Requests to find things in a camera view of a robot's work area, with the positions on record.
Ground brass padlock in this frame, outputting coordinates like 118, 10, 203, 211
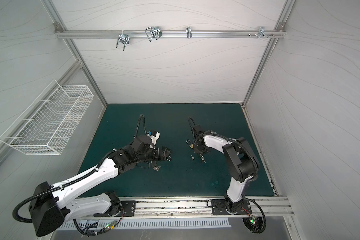
186, 140, 194, 149

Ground silver key bunch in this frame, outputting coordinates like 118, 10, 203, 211
199, 154, 206, 164

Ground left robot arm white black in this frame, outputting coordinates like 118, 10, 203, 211
12, 130, 172, 237

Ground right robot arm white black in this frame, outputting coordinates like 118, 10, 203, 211
188, 117, 267, 234

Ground black padlock with keys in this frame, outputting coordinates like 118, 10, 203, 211
148, 161, 161, 172

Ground metal u hook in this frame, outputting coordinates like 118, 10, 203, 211
145, 26, 163, 42
116, 33, 130, 51

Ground metal U hook left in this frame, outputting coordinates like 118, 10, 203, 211
116, 33, 130, 51

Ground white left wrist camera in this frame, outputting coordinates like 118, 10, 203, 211
147, 131, 160, 148

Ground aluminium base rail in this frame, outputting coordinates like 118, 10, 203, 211
59, 196, 295, 218

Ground white slotted cable duct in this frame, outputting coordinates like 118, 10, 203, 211
58, 218, 232, 231

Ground white wire basket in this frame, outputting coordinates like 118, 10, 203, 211
0, 80, 94, 156

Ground metal hook bracket right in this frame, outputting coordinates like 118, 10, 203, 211
248, 27, 275, 39

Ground aluminium wall rail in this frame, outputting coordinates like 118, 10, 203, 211
55, 29, 287, 39

